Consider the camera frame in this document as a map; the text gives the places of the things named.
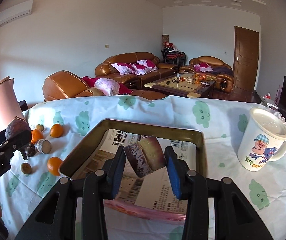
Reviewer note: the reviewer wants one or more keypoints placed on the small brown kiwi fruit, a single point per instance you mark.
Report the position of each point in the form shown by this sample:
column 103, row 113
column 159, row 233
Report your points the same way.
column 26, row 168

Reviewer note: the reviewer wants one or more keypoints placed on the pink floral pillow left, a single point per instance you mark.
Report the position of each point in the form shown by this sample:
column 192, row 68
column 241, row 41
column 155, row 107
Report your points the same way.
column 124, row 68

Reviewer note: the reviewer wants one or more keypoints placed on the brown wooden door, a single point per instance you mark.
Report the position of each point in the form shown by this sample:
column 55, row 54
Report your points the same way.
column 246, row 58

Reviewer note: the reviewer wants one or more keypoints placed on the brown leather armchair far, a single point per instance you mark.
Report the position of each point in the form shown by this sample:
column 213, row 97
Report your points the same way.
column 221, row 71

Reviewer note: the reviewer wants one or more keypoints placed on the pink pillow on far armchair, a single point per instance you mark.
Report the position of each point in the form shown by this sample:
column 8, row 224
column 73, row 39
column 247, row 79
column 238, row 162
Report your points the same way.
column 203, row 67

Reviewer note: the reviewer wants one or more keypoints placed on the dark round mangosteen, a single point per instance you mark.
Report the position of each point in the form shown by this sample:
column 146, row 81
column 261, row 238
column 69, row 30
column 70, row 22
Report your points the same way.
column 30, row 150

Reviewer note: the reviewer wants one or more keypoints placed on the pink electric kettle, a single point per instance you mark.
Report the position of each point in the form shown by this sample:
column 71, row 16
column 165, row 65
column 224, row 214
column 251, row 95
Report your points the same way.
column 9, row 106

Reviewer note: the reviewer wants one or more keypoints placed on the black chair with clothes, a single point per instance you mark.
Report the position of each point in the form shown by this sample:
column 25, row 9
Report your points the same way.
column 172, row 55

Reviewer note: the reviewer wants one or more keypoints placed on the white cloud print tablecloth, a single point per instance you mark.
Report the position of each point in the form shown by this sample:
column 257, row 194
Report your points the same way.
column 223, row 132

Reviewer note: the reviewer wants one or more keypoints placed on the white cartoon pig mug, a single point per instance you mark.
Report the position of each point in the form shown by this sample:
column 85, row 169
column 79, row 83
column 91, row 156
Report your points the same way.
column 264, row 140

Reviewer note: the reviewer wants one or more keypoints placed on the brown leather armchair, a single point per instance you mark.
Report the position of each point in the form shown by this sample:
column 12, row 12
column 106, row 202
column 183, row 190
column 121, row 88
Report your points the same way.
column 65, row 85
column 221, row 71

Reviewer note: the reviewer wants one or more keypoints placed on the small brown fruit far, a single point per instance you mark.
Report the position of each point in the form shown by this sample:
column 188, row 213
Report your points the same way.
column 40, row 127

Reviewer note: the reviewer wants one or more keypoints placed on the brown leather three-seat sofa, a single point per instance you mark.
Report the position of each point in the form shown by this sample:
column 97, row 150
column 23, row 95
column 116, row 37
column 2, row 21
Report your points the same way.
column 132, row 80

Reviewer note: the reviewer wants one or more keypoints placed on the large orange tangerine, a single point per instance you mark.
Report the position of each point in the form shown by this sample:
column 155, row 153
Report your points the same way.
column 37, row 135

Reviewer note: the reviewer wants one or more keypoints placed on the purple round passion fruit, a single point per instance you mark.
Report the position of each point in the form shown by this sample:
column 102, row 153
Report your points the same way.
column 16, row 126

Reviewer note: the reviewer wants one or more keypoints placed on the cut sugarcane piece patterned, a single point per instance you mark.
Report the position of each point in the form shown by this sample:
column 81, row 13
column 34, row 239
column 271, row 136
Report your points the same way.
column 43, row 146

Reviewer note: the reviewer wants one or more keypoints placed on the cut purple sugarcane chunk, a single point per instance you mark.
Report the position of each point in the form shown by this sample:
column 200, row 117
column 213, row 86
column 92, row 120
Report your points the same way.
column 145, row 156

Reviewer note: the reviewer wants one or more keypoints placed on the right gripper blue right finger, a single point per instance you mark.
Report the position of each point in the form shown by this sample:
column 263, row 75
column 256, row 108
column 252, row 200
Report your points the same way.
column 188, row 185

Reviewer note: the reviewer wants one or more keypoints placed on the orange kumquat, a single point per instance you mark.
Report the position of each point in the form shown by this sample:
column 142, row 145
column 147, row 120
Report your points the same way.
column 53, row 165
column 56, row 131

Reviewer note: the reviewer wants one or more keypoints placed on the light pink cushion near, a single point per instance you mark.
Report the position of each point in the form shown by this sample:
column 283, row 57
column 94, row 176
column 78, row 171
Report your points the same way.
column 107, row 86

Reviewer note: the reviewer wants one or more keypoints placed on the white wall air conditioner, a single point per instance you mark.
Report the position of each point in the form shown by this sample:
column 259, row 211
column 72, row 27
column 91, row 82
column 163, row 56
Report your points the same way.
column 15, row 12

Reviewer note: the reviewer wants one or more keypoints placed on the wooden coffee table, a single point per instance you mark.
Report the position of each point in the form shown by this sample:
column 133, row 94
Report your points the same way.
column 188, row 85

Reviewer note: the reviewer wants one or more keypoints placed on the pink floral pillow right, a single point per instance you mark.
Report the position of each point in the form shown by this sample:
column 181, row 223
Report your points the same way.
column 143, row 67

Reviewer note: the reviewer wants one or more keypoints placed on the pink floral pillow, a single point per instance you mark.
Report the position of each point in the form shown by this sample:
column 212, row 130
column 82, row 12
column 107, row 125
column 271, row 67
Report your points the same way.
column 124, row 68
column 143, row 67

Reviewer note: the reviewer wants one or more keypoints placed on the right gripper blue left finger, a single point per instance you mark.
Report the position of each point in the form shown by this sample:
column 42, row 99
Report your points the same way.
column 99, row 186

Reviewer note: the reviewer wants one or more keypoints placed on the pink metal tin box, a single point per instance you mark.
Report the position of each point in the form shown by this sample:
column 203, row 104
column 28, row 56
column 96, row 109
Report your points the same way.
column 145, row 190

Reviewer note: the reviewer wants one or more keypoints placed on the brown leather armchair near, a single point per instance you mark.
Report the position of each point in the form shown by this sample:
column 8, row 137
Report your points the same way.
column 65, row 85

